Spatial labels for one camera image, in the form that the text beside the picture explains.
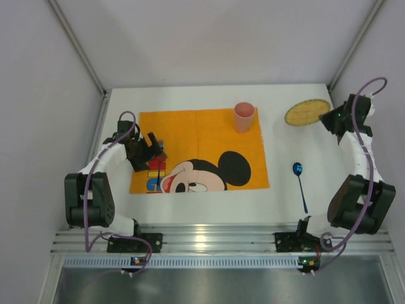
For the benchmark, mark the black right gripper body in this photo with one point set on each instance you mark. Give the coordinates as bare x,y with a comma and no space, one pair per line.
329,119

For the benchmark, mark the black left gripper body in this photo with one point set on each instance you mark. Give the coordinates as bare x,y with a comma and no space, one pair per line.
152,149

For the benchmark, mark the blue metal fork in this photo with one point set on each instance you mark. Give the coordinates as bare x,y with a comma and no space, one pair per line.
159,164

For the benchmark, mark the yellow woven round plate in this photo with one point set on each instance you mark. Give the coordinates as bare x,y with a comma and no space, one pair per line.
306,112

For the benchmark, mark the orange cartoon print cloth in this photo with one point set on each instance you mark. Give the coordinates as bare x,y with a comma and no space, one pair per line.
204,153

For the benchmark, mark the blue metal spoon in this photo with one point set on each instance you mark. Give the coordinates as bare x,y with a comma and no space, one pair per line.
297,170

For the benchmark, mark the pink plastic cup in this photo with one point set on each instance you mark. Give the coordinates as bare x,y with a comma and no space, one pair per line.
243,115

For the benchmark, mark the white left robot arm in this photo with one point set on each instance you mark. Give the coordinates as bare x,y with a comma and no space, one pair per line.
89,199

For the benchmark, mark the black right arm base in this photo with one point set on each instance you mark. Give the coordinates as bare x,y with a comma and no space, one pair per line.
299,241

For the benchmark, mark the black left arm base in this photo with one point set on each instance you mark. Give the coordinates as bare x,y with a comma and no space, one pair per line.
152,242

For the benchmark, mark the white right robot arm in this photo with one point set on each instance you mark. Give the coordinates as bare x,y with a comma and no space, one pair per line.
363,200

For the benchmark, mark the aluminium mounting rail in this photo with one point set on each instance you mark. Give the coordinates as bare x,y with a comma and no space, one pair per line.
189,247

